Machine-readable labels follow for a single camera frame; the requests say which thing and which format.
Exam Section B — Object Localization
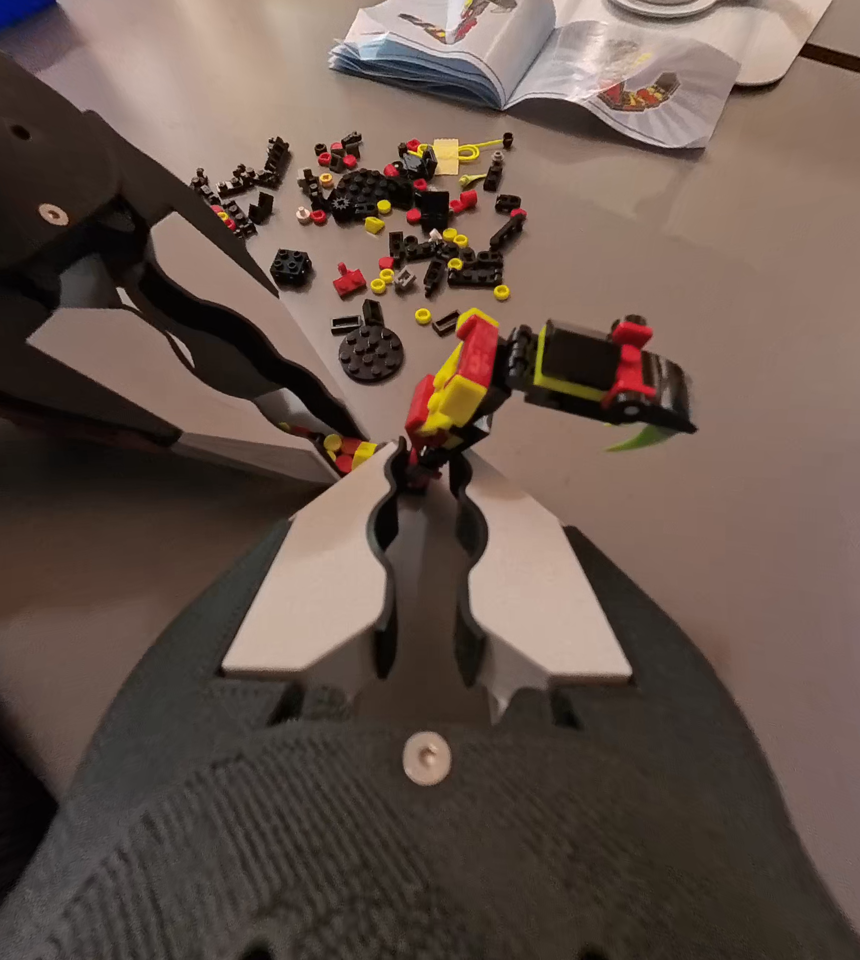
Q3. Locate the lego instruction booklet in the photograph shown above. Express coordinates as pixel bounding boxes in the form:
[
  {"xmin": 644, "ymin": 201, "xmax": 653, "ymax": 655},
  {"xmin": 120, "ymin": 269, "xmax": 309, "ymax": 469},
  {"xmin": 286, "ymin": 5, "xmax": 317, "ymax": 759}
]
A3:
[{"xmin": 328, "ymin": 0, "xmax": 742, "ymax": 150}]

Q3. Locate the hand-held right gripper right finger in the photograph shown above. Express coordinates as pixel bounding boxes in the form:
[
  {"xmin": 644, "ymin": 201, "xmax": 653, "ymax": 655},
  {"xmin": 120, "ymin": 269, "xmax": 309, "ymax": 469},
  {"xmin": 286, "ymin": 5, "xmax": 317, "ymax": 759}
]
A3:
[{"xmin": 448, "ymin": 453, "xmax": 635, "ymax": 723}]

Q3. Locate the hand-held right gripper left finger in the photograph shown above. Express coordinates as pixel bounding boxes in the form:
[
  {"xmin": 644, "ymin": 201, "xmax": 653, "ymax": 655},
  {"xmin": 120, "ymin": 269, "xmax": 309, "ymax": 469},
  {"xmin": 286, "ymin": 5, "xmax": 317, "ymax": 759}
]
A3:
[{"xmin": 221, "ymin": 441, "xmax": 410, "ymax": 702}]

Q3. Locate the red yellow black lego snake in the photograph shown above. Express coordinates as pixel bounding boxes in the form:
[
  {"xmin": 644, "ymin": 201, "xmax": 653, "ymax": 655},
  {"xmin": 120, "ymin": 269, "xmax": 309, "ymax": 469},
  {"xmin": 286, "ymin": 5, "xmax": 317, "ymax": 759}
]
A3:
[{"xmin": 277, "ymin": 306, "xmax": 698, "ymax": 496}]

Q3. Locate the pile of lego pieces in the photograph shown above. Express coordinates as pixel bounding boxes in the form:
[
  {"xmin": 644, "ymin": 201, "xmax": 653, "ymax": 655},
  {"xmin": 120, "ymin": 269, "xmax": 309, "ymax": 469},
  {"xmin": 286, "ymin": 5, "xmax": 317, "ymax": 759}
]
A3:
[{"xmin": 190, "ymin": 131, "xmax": 530, "ymax": 385}]

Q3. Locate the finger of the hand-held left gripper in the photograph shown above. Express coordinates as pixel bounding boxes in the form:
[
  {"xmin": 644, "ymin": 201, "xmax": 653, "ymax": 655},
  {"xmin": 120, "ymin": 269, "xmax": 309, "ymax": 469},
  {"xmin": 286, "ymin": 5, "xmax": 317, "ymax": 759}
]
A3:
[
  {"xmin": 25, "ymin": 303, "xmax": 352, "ymax": 487},
  {"xmin": 124, "ymin": 212, "xmax": 372, "ymax": 453}
]

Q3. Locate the black round lego plate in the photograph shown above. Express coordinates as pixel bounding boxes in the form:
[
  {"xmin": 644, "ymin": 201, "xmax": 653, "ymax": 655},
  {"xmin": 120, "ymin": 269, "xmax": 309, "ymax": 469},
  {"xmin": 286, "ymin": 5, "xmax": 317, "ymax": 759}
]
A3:
[{"xmin": 340, "ymin": 322, "xmax": 406, "ymax": 385}]

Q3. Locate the yellow lego string with tag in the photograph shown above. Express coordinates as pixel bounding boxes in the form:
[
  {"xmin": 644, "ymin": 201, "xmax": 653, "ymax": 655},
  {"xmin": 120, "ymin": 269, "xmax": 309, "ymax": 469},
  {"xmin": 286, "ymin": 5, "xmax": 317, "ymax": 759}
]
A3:
[{"xmin": 433, "ymin": 133, "xmax": 515, "ymax": 175}]

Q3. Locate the black square lego brick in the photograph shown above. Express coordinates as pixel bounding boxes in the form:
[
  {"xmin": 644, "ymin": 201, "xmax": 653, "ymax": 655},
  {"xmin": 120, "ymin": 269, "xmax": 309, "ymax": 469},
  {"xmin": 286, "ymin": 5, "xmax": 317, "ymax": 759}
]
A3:
[{"xmin": 270, "ymin": 247, "xmax": 314, "ymax": 288}]

